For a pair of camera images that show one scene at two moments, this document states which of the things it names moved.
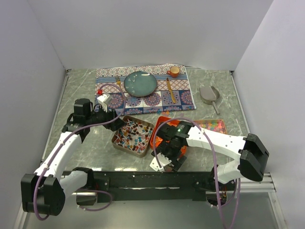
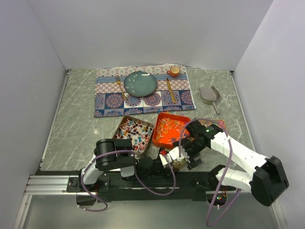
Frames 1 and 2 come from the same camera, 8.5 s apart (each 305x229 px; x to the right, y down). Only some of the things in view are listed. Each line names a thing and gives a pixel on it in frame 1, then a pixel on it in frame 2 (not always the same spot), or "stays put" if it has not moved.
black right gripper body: [172, 151] → [193, 149]
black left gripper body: [101, 117] → [156, 167]
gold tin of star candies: [216, 125] stays put
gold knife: [170, 89] stays put
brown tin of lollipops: [135, 138] stays put
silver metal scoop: [208, 95] stays put
